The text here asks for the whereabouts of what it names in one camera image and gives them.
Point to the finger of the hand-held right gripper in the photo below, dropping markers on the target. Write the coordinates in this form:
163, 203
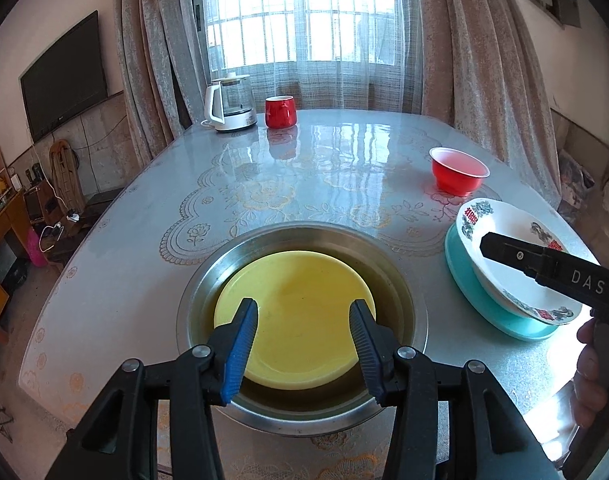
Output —
509, 255

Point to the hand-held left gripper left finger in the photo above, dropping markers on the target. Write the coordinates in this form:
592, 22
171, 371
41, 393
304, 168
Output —
239, 350

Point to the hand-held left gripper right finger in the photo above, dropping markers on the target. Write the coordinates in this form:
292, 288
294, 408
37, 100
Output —
367, 350

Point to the white plate with red print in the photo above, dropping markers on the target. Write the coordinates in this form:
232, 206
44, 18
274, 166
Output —
499, 220

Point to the teal plate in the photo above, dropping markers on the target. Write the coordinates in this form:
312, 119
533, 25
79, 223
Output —
464, 280

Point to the yellow plastic bowl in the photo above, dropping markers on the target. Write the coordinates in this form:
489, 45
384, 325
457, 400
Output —
299, 310

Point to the stainless steel bowl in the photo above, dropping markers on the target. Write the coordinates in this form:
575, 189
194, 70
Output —
394, 280

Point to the person's right hand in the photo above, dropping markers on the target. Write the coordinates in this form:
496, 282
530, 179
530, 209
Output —
591, 375

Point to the red plastic bowl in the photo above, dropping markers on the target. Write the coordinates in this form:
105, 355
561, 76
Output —
457, 175

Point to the printed bag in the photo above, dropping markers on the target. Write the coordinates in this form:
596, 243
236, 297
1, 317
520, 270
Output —
576, 177

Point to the beige curtain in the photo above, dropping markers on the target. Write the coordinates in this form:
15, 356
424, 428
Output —
484, 60
154, 60

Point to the pink bag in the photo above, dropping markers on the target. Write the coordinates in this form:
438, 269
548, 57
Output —
37, 247

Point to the red mug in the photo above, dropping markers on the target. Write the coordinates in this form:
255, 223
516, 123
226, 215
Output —
280, 112

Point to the sheer white curtain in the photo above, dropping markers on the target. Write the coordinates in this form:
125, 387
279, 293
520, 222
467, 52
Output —
334, 85

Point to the white glass electric kettle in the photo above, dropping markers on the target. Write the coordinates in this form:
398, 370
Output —
234, 105

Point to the wooden folding chair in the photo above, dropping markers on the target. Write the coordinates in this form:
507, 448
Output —
64, 175

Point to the wooden cabinet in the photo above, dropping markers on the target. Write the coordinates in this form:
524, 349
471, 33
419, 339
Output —
4, 230

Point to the barred window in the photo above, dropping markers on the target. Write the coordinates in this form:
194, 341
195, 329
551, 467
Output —
304, 10

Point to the black wall television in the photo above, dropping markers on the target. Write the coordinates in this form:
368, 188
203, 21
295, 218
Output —
64, 80

